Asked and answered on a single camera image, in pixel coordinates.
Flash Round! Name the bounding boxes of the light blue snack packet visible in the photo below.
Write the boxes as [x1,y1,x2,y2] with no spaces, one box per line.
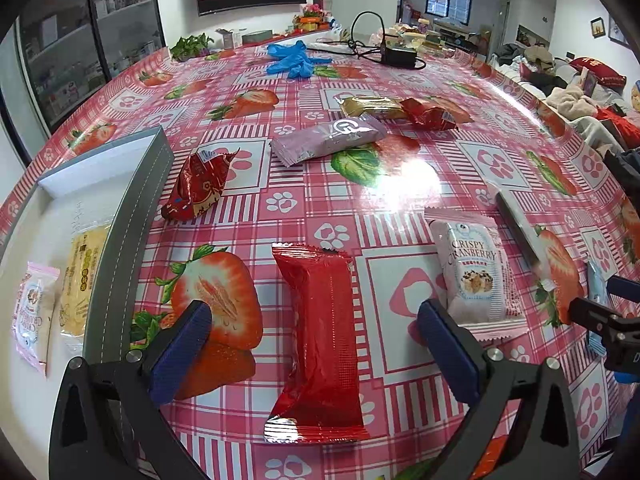
[586,261,610,358]

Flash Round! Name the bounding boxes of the pink crispy cranberry snack pack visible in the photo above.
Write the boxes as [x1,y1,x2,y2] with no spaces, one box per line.
[12,261,60,376]

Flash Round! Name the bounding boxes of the yellow clear-wrapped cake snack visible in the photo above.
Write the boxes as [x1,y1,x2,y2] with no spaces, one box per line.
[60,224,111,338]

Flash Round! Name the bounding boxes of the long red snack bar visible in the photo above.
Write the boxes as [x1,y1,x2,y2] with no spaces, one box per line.
[264,243,369,444]

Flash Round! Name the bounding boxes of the small red candy packet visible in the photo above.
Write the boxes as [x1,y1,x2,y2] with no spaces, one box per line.
[160,152,238,222]

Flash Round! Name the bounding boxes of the red crinkled snack packet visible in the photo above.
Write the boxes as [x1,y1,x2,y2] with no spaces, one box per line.
[399,98,474,131]

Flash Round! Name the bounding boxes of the gold snack bar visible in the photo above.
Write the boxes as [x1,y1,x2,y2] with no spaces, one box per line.
[340,96,407,119]

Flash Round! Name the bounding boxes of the purple pink snack packet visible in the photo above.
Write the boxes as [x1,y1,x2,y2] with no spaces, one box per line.
[271,114,387,167]

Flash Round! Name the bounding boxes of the grey white tray box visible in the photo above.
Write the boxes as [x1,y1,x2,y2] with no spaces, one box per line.
[0,126,176,480]

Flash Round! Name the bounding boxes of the strawberry pattern tablecloth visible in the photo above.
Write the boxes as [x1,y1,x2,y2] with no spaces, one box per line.
[1,49,639,479]

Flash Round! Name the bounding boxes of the green potted plant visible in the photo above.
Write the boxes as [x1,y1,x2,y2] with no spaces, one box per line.
[169,32,214,62]

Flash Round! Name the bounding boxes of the blue rubber gloves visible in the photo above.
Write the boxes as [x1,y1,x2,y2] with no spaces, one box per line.
[266,40,332,79]

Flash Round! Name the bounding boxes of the glass display cabinet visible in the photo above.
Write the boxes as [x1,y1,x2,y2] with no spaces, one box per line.
[15,0,165,132]

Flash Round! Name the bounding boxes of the black power adapter with cable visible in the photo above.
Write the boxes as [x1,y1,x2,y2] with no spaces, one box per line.
[329,10,426,70]

